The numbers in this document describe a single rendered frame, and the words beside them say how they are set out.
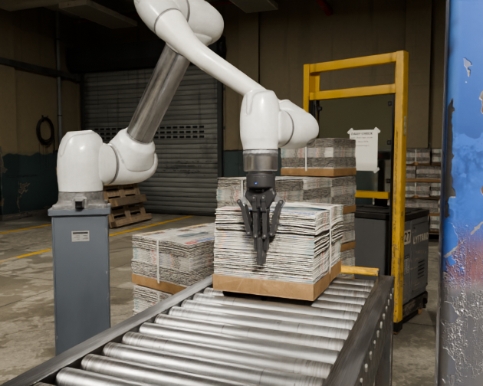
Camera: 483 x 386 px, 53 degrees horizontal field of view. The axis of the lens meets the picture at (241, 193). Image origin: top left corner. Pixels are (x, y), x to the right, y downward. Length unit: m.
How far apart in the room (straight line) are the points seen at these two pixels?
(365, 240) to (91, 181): 2.29
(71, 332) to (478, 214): 1.75
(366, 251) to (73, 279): 2.31
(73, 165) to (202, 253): 0.64
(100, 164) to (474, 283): 1.68
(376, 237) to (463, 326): 3.38
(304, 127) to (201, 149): 8.47
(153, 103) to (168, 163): 8.41
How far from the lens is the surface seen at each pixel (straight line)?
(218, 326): 1.15
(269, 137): 1.22
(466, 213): 0.18
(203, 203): 9.80
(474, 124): 0.18
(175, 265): 2.07
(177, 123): 10.05
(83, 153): 1.78
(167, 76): 1.74
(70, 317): 1.86
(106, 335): 1.12
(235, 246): 1.34
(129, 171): 1.88
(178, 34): 1.48
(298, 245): 1.28
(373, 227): 3.56
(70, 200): 1.80
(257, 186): 1.23
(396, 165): 3.30
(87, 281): 1.82
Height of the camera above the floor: 1.18
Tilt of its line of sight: 4 degrees down
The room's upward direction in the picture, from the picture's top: straight up
